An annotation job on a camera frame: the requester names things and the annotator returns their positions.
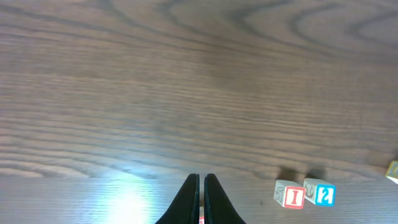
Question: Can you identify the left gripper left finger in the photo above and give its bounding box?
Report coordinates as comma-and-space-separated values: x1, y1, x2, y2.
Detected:
156, 174, 200, 224

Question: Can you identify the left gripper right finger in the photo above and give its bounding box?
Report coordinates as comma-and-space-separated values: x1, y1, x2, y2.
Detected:
204, 174, 246, 224

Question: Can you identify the red letter I block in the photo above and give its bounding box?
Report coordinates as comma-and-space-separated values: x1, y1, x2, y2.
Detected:
274, 179, 305, 209

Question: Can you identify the blue number 2 block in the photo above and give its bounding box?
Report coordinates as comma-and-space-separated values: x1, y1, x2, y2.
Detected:
303, 178, 336, 207

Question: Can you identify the red letter E block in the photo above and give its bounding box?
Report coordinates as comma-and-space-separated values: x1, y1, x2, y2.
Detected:
198, 215, 205, 224

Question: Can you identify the white picture block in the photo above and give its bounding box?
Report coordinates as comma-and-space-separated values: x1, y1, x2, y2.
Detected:
385, 161, 398, 184

